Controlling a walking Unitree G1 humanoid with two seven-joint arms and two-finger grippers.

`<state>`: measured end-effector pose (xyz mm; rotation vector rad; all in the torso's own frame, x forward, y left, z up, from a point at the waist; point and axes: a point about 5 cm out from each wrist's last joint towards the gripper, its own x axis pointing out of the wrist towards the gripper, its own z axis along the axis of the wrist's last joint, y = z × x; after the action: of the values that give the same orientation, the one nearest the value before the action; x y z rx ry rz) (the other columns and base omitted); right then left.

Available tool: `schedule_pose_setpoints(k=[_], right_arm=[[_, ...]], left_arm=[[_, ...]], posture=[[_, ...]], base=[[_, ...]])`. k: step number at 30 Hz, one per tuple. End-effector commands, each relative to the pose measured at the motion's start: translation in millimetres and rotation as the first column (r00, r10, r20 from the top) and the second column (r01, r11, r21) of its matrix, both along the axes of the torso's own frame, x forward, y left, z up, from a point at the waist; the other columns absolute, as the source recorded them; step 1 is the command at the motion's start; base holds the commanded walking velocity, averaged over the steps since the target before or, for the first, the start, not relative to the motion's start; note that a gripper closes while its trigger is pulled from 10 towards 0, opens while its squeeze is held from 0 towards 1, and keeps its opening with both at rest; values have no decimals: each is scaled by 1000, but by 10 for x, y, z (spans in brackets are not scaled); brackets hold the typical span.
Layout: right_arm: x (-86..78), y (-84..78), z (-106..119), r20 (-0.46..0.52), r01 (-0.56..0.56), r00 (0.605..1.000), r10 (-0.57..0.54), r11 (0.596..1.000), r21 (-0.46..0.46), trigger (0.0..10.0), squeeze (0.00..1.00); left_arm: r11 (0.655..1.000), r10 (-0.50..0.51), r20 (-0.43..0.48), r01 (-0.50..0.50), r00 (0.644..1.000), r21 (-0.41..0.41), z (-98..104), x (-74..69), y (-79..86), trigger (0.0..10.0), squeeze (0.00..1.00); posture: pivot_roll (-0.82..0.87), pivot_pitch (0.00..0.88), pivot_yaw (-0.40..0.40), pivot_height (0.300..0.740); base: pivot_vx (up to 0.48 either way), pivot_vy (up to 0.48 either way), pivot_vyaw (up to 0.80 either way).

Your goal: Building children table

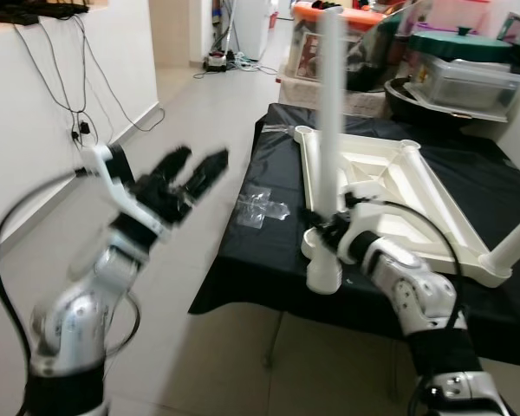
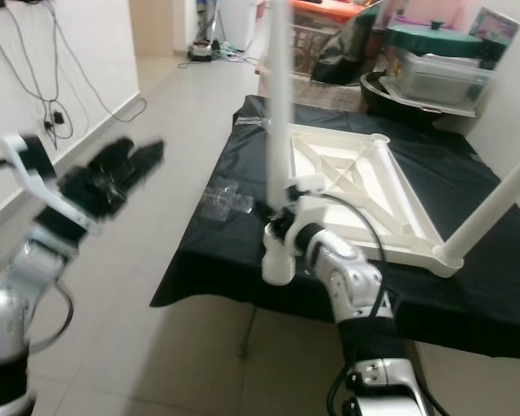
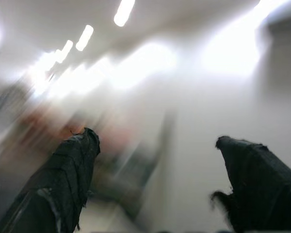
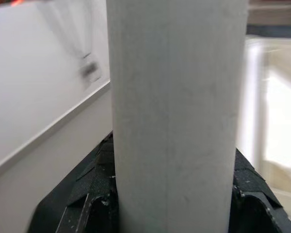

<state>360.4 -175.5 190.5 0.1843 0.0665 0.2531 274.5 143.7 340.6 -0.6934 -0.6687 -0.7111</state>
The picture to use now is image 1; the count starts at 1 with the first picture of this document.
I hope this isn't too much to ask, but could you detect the beige patterned cloth cover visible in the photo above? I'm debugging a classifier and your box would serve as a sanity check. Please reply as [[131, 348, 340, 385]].
[[277, 80, 391, 118]]

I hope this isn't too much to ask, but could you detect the green pot lid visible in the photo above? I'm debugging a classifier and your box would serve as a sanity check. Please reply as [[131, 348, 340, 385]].
[[407, 26, 517, 63]]

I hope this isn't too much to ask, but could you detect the flat black device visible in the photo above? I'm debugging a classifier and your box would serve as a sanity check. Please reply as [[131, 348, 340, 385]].
[[0, 0, 92, 25]]

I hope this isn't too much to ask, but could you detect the black tablecloth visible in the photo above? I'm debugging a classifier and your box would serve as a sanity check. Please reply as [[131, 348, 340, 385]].
[[189, 102, 520, 365]]

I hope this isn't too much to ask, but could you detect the black power adapter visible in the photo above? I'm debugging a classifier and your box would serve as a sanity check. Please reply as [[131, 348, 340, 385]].
[[69, 121, 92, 141]]

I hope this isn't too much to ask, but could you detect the clear tape strip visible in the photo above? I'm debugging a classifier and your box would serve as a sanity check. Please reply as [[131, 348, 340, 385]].
[[269, 120, 302, 138]]

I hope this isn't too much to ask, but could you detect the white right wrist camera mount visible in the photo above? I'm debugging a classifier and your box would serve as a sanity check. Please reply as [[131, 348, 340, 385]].
[[336, 182, 374, 228]]

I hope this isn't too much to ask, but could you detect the small floor appliance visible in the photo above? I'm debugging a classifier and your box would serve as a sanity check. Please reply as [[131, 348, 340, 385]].
[[204, 52, 235, 75]]

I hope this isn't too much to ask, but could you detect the clear plastic container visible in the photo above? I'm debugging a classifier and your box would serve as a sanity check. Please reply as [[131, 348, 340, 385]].
[[416, 56, 520, 118]]

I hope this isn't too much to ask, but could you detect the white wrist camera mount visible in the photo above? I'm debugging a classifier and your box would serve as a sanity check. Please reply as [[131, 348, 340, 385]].
[[336, 182, 374, 228], [80, 143, 170, 235]]

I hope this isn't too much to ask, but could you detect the black plastic bag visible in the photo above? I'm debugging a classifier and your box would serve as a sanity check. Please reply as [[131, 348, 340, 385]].
[[345, 9, 417, 92]]

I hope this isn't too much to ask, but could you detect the cream plastic children table top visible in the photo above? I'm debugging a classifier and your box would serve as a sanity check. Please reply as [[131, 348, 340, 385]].
[[293, 126, 514, 296]]

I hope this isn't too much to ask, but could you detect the black wok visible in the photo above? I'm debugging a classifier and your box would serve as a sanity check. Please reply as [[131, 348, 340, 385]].
[[386, 76, 478, 131]]

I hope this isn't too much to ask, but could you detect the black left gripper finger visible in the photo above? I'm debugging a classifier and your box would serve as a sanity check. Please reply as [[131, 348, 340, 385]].
[[149, 146, 194, 187], [180, 152, 230, 198]]

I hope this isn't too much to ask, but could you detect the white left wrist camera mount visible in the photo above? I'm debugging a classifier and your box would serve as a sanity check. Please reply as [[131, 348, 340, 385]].
[[80, 143, 170, 235]]

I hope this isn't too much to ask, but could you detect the clear tape cross patch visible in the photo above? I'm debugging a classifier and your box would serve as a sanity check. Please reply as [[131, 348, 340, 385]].
[[237, 185, 291, 231]]

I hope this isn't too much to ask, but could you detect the orange lid storage box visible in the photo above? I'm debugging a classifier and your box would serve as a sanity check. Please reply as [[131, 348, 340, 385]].
[[290, 0, 391, 88]]

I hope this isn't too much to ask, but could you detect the white cabinet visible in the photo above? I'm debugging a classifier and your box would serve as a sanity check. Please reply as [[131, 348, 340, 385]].
[[234, 0, 278, 62]]

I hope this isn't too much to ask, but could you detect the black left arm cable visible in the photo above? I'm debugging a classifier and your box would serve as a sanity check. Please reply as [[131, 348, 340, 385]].
[[0, 169, 101, 374]]

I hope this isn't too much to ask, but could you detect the pink storage box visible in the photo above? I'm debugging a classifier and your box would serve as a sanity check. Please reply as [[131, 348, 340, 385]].
[[420, 0, 504, 36]]

